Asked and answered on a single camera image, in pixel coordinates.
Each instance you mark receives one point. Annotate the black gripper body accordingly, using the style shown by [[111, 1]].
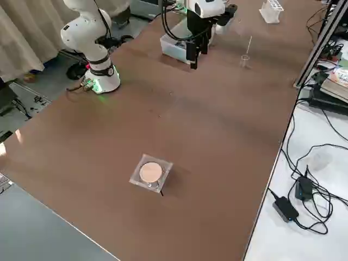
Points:
[[201, 25]]

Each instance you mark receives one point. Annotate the glass test tube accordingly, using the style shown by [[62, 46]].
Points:
[[249, 44]]

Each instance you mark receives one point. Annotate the clear plastic storage box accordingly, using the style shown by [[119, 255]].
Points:
[[172, 47]]

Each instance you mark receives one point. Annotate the white test tube rack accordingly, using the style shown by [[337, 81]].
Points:
[[269, 15]]

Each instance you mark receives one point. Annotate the flat black device box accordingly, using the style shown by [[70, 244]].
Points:
[[326, 102]]

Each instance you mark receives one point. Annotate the stack of books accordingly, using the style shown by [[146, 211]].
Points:
[[337, 79]]

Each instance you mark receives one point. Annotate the metal tripod stand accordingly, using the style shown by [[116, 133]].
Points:
[[152, 185]]

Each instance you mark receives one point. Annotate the beige curtain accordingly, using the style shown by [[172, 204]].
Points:
[[21, 32]]

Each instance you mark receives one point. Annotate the black power adapter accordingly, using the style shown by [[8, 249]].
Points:
[[285, 209], [304, 188]]

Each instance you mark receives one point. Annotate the aluminium frame post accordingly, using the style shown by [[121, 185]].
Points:
[[318, 46]]

